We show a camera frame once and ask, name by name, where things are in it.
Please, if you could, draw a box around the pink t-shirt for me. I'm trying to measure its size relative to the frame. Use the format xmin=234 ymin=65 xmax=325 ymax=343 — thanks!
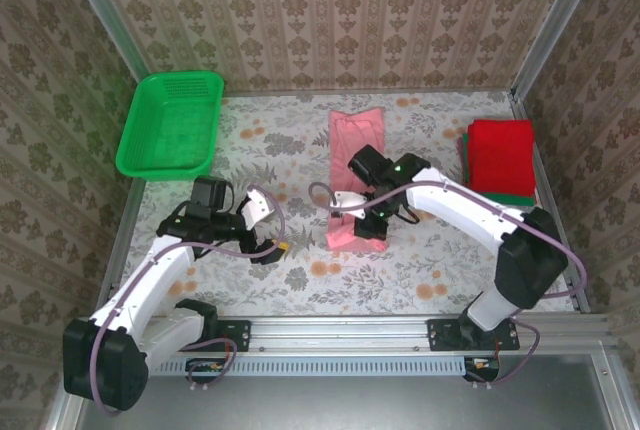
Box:
xmin=325 ymin=107 xmax=390 ymax=253

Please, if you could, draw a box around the green plastic basket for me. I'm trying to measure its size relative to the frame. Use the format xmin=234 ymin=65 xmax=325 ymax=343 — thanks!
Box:
xmin=115 ymin=71 xmax=225 ymax=181

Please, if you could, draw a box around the green folded t-shirt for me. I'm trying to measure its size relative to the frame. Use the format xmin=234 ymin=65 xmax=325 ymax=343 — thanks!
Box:
xmin=458 ymin=132 xmax=537 ymax=209

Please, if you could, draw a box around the steel sheet panel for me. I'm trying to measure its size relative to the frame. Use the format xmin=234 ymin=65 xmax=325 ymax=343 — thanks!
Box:
xmin=74 ymin=374 xmax=617 ymax=430

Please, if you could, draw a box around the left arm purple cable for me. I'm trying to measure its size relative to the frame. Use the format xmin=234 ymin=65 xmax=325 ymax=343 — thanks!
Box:
xmin=92 ymin=183 xmax=287 ymax=416

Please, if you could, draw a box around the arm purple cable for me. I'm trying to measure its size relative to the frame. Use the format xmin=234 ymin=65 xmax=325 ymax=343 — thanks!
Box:
xmin=308 ymin=178 xmax=589 ymax=391
xmin=92 ymin=183 xmax=287 ymax=416

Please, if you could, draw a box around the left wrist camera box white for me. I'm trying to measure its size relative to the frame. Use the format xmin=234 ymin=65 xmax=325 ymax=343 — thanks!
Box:
xmin=238 ymin=188 xmax=276 ymax=229

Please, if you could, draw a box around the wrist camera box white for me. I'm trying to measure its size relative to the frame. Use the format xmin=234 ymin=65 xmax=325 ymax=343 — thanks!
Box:
xmin=238 ymin=188 xmax=276 ymax=229
xmin=330 ymin=190 xmax=374 ymax=219

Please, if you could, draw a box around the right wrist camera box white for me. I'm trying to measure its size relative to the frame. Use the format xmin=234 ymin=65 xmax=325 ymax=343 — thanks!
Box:
xmin=330 ymin=190 xmax=374 ymax=219

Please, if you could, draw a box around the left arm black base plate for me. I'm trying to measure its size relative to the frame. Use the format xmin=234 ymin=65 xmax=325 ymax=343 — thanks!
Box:
xmin=163 ymin=318 xmax=251 ymax=353

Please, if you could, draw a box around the aluminium table side rail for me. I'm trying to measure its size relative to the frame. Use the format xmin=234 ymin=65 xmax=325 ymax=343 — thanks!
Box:
xmin=509 ymin=92 xmax=592 ymax=314
xmin=94 ymin=99 xmax=165 ymax=316

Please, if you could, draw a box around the aluminium mounting rail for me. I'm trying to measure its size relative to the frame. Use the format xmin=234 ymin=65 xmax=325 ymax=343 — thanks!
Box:
xmin=74 ymin=315 xmax=614 ymax=352

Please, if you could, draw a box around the grey slotted cable duct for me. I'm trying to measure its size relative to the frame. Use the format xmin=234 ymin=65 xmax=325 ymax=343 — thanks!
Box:
xmin=144 ymin=355 xmax=464 ymax=377

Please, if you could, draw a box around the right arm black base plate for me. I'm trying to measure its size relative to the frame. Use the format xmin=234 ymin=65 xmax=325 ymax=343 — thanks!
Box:
xmin=427 ymin=318 xmax=521 ymax=353

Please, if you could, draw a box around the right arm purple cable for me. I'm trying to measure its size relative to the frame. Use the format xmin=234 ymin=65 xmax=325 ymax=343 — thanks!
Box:
xmin=308 ymin=178 xmax=589 ymax=391

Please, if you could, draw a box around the aluminium frame post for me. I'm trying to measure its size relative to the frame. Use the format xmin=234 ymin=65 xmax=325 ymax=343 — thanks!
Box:
xmin=57 ymin=0 xmax=165 ymax=107
xmin=510 ymin=0 xmax=610 ymax=101

